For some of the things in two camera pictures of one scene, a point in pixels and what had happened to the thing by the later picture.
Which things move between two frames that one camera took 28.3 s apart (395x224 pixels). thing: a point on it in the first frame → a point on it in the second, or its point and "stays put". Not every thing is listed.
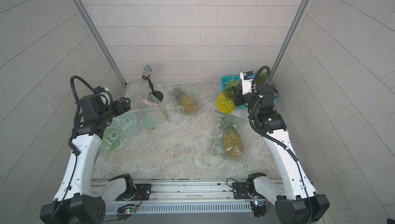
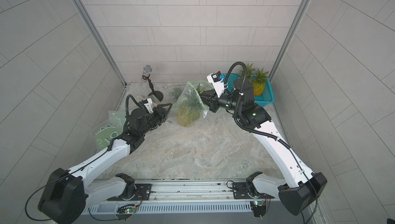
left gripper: x=126 y=107 → x=160 y=113
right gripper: x=239 y=97 → x=214 y=104
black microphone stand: x=157 y=94 stays put
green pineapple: x=232 y=139 → x=188 y=109
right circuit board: x=259 y=208 stays put
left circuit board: x=126 y=209 stays put
